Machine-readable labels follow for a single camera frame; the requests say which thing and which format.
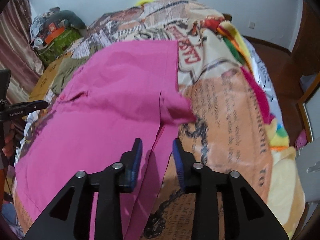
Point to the dark grey plush cushion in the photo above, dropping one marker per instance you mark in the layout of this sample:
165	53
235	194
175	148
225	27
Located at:
69	16

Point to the striped pink curtain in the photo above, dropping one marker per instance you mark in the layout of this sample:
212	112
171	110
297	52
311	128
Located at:
17	54

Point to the rainbow fleece blanket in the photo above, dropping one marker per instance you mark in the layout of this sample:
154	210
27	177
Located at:
285	194

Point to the yellow round object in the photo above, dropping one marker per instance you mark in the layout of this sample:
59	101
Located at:
141	3

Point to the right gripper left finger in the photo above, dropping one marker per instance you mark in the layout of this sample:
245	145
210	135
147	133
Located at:
68	215

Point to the green patterned bag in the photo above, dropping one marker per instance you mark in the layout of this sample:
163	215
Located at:
57	46

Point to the person left hand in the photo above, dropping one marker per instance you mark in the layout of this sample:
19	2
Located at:
8	148

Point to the white wall socket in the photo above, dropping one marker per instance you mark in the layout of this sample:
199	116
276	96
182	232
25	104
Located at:
251	25

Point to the pink pants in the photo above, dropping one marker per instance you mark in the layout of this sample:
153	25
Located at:
125	91

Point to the orange box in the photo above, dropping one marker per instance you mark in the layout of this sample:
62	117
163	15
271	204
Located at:
53	32

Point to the wooden folding board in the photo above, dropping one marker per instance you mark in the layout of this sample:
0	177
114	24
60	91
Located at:
41	88

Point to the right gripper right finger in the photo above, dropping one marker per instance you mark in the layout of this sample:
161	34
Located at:
246	216

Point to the olive green folded pants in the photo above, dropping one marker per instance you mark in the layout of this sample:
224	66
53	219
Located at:
66	69

